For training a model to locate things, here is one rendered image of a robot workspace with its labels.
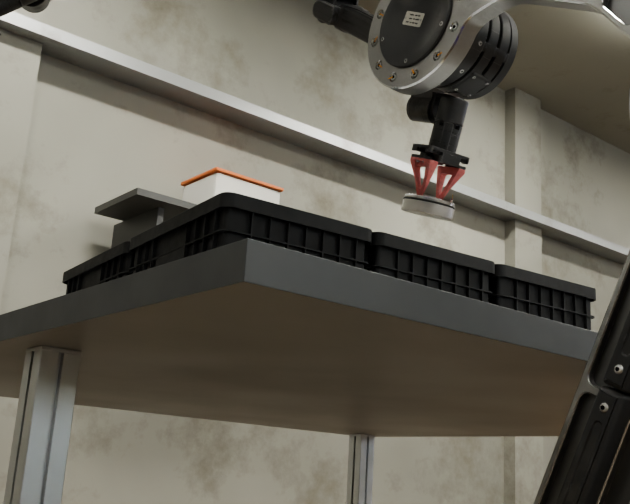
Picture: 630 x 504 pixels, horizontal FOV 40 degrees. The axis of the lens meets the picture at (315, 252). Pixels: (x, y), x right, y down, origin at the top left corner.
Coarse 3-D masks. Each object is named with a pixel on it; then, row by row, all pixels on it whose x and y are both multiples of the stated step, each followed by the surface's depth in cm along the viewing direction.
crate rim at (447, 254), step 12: (372, 240) 150; (384, 240) 150; (396, 240) 152; (408, 240) 153; (420, 252) 154; (432, 252) 156; (444, 252) 158; (456, 252) 160; (468, 264) 161; (480, 264) 162; (492, 264) 164
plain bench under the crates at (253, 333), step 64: (192, 256) 82; (256, 256) 75; (0, 320) 121; (64, 320) 103; (128, 320) 96; (192, 320) 94; (256, 320) 91; (320, 320) 89; (384, 320) 87; (448, 320) 89; (512, 320) 96; (0, 384) 183; (64, 384) 121; (128, 384) 166; (192, 384) 159; (256, 384) 152; (320, 384) 146; (384, 384) 140; (448, 384) 135; (512, 384) 130; (576, 384) 125; (64, 448) 120
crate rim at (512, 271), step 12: (504, 264) 166; (492, 276) 166; (504, 276) 166; (516, 276) 168; (528, 276) 169; (540, 276) 171; (552, 288) 173; (564, 288) 175; (576, 288) 177; (588, 288) 179
